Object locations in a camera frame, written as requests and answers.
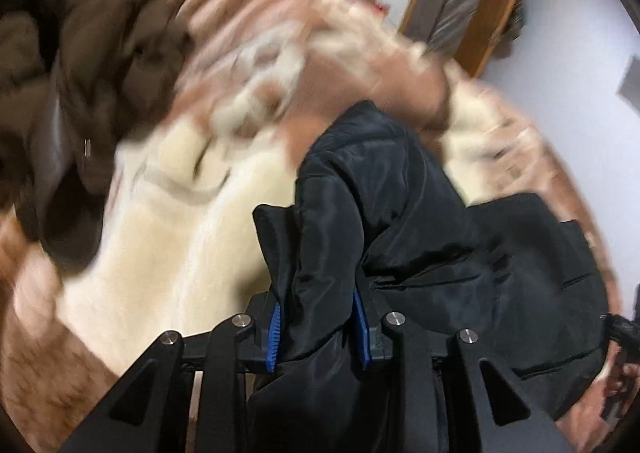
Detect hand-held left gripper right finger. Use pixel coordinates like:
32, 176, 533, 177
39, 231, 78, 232
352, 289, 576, 453

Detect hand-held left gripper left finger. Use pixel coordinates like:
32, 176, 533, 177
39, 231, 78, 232
60, 293, 282, 453

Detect black puffer jacket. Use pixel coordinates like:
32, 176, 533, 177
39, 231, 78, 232
247, 100, 608, 453

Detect person's right hand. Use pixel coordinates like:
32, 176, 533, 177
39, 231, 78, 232
602, 363, 640, 423

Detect brown and cream plush blanket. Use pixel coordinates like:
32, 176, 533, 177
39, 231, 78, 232
0, 0, 621, 439

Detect hanging bags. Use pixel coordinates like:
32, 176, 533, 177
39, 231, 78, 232
497, 3, 526, 56

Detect brown puffer jacket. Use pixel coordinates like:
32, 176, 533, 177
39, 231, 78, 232
0, 0, 193, 274

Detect grey wall panel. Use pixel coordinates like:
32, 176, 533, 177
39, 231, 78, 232
617, 58, 640, 106

